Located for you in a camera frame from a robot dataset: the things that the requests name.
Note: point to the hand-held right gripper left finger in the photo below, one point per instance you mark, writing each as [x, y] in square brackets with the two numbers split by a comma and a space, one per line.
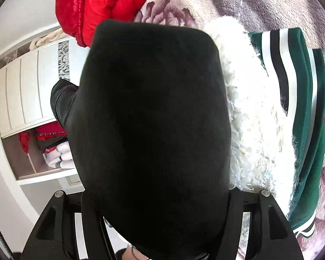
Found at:
[57, 227]

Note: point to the black leather jacket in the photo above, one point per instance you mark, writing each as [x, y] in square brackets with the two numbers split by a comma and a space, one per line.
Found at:
[151, 113]

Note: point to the white folded clothes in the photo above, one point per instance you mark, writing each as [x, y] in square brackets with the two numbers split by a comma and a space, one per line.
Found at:
[58, 157]

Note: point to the green striped jacket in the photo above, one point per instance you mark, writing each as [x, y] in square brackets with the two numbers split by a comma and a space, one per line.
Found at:
[303, 113]

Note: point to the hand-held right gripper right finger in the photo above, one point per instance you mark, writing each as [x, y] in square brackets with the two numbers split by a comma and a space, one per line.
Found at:
[262, 222]

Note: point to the red hanging clothes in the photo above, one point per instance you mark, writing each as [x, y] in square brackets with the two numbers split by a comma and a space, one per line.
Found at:
[47, 134]

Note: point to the white sliding-door wardrobe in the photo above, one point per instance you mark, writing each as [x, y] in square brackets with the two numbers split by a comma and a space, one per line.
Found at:
[21, 86]

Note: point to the white fluffy jacket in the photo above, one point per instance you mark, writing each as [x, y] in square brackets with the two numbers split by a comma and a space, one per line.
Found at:
[254, 130]

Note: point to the bed with floral blanket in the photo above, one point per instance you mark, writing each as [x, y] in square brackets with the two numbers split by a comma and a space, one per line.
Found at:
[260, 0]

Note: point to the beige plush cloth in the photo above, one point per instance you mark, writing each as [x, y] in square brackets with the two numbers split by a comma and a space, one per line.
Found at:
[44, 40]

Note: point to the red puffer quilt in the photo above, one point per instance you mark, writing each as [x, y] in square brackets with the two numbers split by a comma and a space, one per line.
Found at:
[97, 2]

